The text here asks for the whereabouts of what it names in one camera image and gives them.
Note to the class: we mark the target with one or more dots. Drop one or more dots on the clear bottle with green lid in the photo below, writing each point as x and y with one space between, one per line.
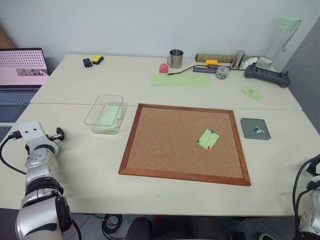
280 42

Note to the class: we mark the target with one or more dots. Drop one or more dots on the long green paper sheet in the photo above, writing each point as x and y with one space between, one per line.
181 80

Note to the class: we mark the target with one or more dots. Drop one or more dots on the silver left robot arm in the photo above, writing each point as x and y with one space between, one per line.
37 172

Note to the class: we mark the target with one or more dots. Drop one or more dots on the open laptop with pink screen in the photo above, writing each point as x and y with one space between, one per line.
20 67

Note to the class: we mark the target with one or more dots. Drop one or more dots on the clear plastic container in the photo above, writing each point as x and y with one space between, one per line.
105 98

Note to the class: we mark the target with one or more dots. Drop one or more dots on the steel mug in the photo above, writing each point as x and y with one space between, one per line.
176 60

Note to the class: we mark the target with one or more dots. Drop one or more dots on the white crumpled cloth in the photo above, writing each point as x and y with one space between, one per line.
250 62

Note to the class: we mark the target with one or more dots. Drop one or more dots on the yellow and black eraser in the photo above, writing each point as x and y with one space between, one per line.
97 59

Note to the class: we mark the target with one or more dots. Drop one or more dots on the yellow toy brick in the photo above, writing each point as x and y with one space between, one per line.
212 62

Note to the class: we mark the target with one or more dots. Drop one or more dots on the green paper note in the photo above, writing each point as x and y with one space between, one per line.
208 139

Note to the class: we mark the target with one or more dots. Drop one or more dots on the green printed sticky note pad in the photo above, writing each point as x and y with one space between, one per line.
251 93

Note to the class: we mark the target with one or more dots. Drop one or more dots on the small black box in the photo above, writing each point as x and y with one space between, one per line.
87 62

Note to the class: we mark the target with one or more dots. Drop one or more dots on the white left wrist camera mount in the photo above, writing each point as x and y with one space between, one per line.
31 132

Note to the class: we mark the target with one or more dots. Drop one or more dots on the black handheld controller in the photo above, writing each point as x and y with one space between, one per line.
267 75

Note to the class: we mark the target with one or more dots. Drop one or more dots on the grey square tray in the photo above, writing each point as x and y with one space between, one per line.
250 132

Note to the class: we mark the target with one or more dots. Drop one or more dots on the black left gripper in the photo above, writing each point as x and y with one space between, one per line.
60 134

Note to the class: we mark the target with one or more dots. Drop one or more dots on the pink rounded block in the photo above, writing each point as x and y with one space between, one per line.
163 68

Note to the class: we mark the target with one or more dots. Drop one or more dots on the black usb hub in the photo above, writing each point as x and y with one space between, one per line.
203 69

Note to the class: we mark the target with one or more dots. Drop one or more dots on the steel cylinder tumbler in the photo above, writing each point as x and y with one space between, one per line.
238 59

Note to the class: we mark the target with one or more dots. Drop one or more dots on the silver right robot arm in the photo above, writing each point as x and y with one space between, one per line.
308 212

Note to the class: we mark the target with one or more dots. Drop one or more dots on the wood framed cork board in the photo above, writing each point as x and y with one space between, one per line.
172 142

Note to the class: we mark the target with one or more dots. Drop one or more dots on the white and black shoe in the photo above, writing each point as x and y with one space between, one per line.
266 236

